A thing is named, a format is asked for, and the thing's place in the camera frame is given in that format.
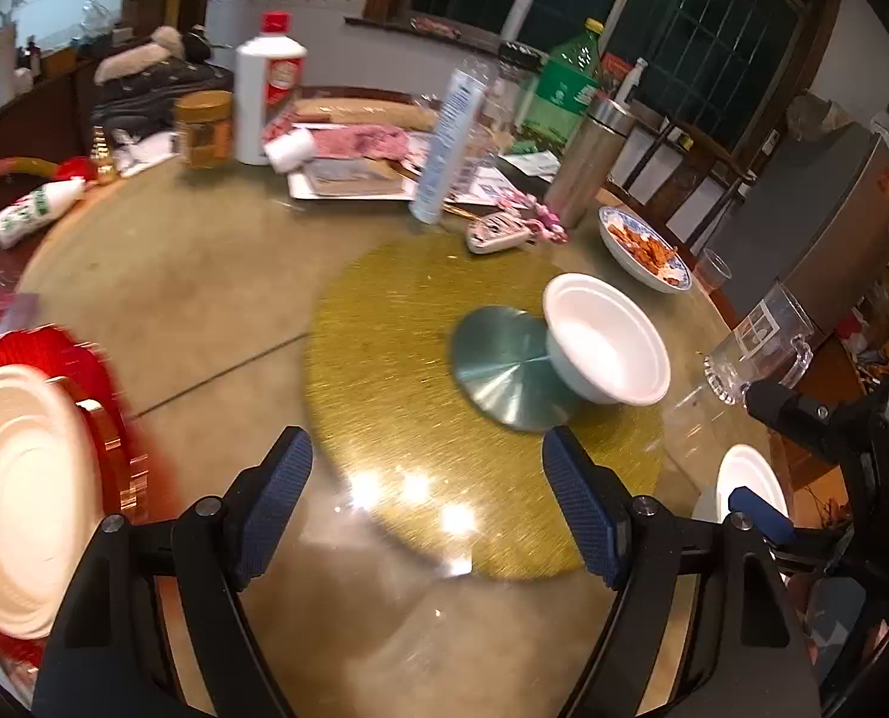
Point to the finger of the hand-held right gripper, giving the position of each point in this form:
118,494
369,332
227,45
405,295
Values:
788,411
758,510

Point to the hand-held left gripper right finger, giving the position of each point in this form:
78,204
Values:
586,516

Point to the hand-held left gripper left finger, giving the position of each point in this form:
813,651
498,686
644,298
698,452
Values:
280,508

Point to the cream disposable bowl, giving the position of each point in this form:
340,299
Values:
33,501
609,344

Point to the large red scalloped plate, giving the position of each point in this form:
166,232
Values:
33,344

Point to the glass mug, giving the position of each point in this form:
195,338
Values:
762,351

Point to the clear plastic cup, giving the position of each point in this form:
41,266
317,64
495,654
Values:
711,271

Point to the metal turntable hub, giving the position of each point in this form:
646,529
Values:
504,374

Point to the gold round disc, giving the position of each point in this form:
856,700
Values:
399,359

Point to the grey metal cabinet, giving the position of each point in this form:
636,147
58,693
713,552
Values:
811,217

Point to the blue patterned bowl with food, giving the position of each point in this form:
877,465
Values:
643,247

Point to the wooden chair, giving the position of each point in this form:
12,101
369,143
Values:
676,164

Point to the white patterned key case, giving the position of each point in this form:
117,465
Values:
497,233

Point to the stainless steel thermos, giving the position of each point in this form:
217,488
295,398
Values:
586,164

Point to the tray of raw meat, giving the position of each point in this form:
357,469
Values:
355,164

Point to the printed paper leaflet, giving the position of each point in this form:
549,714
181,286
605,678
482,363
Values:
523,164

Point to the small white cup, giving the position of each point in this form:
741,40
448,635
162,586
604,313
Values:
291,151

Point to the white insulated bottle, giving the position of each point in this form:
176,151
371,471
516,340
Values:
633,78

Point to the white paper sheet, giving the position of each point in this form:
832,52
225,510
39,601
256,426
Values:
145,153

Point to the white green-print milk bottle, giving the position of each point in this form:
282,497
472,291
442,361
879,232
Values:
37,211

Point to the amber jar with tan lid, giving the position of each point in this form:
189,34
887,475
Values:
204,131

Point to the green soda bottle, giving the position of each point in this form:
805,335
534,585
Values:
564,90

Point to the small gold bottle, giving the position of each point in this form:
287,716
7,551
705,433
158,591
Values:
103,157

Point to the tan wrapped roll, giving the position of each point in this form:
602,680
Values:
370,112

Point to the white liquor bottle red cap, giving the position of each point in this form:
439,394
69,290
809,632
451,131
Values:
269,90

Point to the clear jar with black lid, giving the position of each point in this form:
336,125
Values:
519,82

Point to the pink yellow blue hula hoop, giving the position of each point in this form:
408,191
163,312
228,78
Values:
11,168

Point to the black fur-lined boot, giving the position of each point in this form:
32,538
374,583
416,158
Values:
153,82

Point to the wooden sideboard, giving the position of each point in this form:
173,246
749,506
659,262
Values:
48,97

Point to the white paper roll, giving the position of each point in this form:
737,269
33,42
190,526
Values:
518,15

